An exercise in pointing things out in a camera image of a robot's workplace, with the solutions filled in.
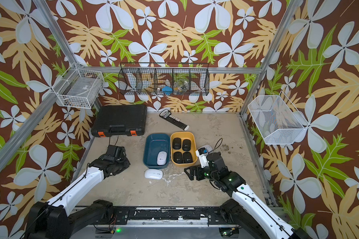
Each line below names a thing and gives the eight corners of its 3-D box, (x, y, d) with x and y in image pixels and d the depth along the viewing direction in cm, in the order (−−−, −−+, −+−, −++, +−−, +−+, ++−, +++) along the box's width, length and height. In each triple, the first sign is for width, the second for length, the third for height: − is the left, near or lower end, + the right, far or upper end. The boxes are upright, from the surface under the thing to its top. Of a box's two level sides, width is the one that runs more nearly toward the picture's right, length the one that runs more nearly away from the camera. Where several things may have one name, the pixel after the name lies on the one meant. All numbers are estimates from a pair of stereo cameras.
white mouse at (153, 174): (144, 179, 88) (143, 178, 86) (145, 170, 92) (145, 168, 90) (162, 179, 88) (162, 178, 86) (163, 170, 92) (163, 168, 90)
